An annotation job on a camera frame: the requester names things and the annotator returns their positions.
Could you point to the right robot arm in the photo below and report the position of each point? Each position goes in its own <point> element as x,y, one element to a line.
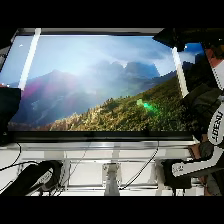
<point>216,125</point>

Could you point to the silver frame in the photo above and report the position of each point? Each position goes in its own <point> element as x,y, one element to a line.
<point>111,180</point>

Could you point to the dark green trousers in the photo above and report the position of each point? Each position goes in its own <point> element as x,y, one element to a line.
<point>201,103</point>

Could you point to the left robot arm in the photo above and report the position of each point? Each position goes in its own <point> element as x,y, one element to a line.
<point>35,177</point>

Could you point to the black garment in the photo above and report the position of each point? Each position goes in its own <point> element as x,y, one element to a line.
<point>9,106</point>

